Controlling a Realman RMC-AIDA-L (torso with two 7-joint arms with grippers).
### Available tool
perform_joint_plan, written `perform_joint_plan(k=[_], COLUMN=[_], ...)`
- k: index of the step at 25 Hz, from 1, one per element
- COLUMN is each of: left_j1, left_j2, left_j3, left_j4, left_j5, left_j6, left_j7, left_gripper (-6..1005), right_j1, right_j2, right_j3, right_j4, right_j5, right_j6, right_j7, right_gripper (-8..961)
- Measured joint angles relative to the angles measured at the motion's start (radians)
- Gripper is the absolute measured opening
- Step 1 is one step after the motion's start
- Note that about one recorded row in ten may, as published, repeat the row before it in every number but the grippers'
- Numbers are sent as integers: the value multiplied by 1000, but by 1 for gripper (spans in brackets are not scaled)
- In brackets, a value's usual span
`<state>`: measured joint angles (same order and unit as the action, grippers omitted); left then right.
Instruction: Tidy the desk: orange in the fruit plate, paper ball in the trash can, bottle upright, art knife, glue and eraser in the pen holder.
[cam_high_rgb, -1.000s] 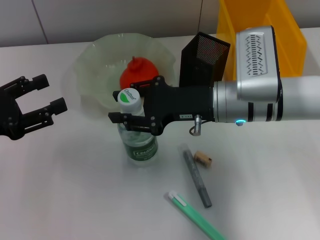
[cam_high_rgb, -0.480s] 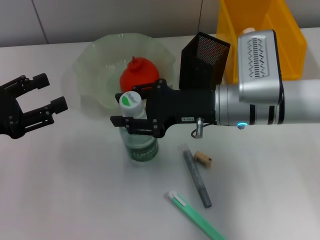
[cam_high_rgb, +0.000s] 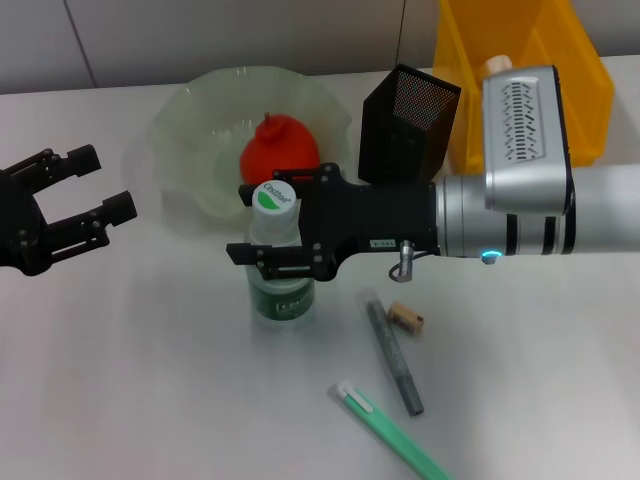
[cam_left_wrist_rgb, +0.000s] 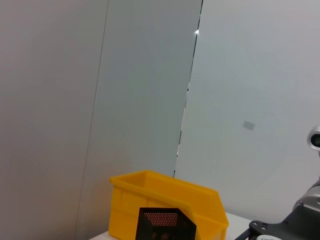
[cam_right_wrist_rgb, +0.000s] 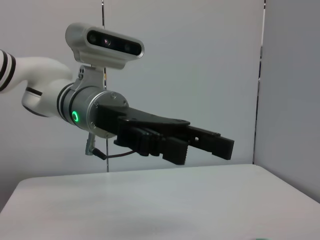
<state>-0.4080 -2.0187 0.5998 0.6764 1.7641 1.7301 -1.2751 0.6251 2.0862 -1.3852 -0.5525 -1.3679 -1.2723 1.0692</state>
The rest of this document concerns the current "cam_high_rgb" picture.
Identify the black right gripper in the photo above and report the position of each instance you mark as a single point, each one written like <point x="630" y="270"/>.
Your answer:
<point x="375" y="215"/>

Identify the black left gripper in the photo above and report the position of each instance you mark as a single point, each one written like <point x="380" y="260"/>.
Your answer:
<point x="15" y="225"/>

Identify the clear green-label water bottle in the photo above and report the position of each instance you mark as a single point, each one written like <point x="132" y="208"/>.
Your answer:
<point x="272" y="200"/>

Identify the red-orange knobby orange fruit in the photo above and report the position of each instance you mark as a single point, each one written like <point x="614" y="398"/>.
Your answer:
<point x="280" y="150"/>

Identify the grey marker pen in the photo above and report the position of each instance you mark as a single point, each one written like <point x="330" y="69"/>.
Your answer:
<point x="395" y="350"/>

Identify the mint green pen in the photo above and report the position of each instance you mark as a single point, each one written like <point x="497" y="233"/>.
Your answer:
<point x="395" y="435"/>

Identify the white paper ball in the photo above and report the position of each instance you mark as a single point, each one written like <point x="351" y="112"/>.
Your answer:
<point x="496" y="65"/>

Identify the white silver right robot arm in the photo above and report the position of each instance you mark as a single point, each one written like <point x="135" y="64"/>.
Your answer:
<point x="475" y="220"/>

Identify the translucent green wavy fruit plate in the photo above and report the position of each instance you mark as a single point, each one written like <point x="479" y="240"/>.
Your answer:
<point x="200" y="115"/>

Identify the black mesh pen holder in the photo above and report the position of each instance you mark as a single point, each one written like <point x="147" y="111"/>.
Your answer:
<point x="410" y="135"/>

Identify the yellow plastic storage bin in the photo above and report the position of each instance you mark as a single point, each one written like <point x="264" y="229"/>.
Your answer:
<point x="500" y="30"/>

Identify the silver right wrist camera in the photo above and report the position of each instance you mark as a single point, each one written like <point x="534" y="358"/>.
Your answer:
<point x="525" y="135"/>

